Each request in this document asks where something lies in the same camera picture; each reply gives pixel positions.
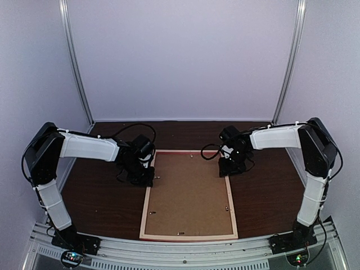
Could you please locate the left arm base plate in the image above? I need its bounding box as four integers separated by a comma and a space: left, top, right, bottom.
51, 231, 101, 255

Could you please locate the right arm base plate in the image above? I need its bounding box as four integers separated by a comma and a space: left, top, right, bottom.
269, 232, 317, 254

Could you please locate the aluminium front rail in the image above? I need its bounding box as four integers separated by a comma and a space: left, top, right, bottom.
19, 222, 351, 269

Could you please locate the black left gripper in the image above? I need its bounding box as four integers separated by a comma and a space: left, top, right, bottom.
121, 159, 155, 187

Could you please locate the left aluminium corner post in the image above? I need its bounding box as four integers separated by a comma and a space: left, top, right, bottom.
58, 0, 95, 126

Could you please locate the round led board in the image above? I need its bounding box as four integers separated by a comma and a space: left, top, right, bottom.
60, 250, 84, 268
286, 252, 309, 267

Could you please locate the red wooden picture frame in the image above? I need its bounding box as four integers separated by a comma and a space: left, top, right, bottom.
139, 150, 239, 242

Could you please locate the aluminium corner post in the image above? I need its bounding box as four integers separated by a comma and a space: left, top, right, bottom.
58, 0, 95, 126
272, 0, 307, 124

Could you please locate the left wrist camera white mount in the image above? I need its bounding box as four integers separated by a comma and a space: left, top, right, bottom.
138, 154, 154, 169

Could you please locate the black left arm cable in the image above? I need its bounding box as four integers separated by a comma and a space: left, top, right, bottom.
112, 123, 157, 147

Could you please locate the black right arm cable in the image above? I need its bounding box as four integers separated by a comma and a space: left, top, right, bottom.
201, 143, 224, 161

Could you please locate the right aluminium corner post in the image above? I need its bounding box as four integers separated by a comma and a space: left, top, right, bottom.
272, 0, 307, 124

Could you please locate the right round led board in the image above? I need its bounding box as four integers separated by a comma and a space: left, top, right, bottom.
286, 252, 309, 267

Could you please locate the left round led board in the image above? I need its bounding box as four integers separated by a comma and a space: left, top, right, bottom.
60, 250, 84, 268

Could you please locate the brown backing board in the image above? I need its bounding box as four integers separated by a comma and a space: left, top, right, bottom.
143, 152, 235, 235

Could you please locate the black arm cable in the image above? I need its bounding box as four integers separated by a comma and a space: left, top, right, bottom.
201, 143, 224, 161
112, 123, 157, 147

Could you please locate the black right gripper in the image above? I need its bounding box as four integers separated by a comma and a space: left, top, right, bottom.
219, 148, 250, 177

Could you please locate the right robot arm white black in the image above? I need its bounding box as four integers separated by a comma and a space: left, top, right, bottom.
219, 118, 339, 249

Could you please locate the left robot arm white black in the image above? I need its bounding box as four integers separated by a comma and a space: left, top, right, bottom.
21, 122, 156, 250

